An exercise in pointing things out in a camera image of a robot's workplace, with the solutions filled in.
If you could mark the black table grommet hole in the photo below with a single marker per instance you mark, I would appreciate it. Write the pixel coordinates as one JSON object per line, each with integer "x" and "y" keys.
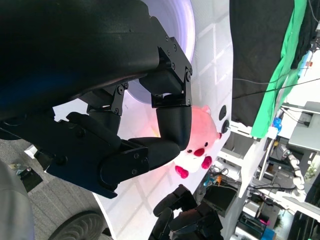
{"x": 222, "y": 112}

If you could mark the blue plastic object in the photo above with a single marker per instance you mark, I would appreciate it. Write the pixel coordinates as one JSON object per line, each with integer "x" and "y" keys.
{"x": 277, "y": 123}

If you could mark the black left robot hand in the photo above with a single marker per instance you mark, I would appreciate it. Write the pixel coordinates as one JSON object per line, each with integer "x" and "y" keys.
{"x": 75, "y": 50}

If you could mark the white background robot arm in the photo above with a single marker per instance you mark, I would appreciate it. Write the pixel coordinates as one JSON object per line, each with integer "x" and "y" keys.
{"x": 296, "y": 172}

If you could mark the lavender round plate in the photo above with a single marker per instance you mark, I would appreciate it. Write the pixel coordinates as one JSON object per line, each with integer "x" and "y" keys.
{"x": 180, "y": 30}

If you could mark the green cloth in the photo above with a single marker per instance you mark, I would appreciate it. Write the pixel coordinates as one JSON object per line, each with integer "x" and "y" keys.
{"x": 280, "y": 75}

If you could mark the dark grey round wheel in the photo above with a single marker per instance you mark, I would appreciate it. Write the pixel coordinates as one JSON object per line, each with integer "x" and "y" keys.
{"x": 77, "y": 227}

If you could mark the pink plush doll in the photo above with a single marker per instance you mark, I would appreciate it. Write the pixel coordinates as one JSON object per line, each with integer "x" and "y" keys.
{"x": 202, "y": 132}

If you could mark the black backdrop curtain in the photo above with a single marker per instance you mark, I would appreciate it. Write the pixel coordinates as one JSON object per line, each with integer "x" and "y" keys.
{"x": 255, "y": 50}

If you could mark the black open box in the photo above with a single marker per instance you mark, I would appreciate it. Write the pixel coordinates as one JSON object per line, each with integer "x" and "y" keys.
{"x": 220, "y": 200}

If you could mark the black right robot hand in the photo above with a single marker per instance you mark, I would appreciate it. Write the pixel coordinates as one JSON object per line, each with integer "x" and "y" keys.
{"x": 185, "y": 225}

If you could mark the grey robot body shell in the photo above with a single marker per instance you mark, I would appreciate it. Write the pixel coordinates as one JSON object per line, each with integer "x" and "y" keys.
{"x": 12, "y": 205}

